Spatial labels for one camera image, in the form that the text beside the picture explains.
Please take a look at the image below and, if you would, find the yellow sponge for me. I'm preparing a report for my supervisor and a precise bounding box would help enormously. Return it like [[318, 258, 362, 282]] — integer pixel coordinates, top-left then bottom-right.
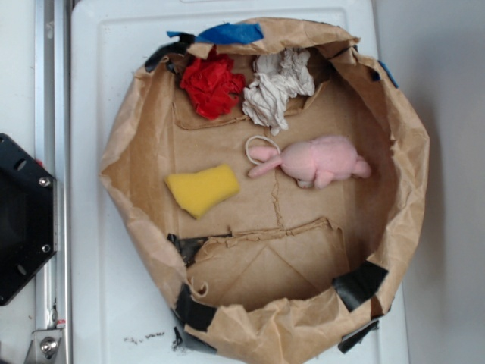
[[164, 164, 240, 219]]

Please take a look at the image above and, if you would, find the brown paper bag basket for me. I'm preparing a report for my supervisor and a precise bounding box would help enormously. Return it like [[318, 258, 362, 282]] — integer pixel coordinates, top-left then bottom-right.
[[100, 17, 430, 363]]

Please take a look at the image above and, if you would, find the pink plush bunny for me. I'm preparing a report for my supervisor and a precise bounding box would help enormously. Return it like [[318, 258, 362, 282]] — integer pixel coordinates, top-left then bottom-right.
[[245, 136, 371, 189]]

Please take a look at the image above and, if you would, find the crumpled red paper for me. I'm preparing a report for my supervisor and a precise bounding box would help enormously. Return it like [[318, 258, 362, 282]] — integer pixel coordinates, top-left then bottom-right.
[[180, 47, 246, 120]]

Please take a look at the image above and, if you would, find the crumpled white paper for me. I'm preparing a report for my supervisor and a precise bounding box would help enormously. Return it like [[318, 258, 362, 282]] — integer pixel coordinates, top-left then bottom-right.
[[242, 48, 315, 136]]

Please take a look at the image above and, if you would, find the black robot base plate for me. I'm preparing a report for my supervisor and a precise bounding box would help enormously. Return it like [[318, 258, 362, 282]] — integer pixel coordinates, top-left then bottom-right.
[[1, 133, 56, 306]]

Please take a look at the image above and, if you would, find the aluminium extrusion rail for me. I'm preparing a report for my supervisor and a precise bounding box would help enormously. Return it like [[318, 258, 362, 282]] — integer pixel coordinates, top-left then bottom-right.
[[34, 1, 75, 343]]

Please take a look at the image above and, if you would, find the metal corner bracket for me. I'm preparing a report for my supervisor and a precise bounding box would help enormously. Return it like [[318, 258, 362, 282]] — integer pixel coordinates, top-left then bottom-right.
[[23, 329, 65, 364]]

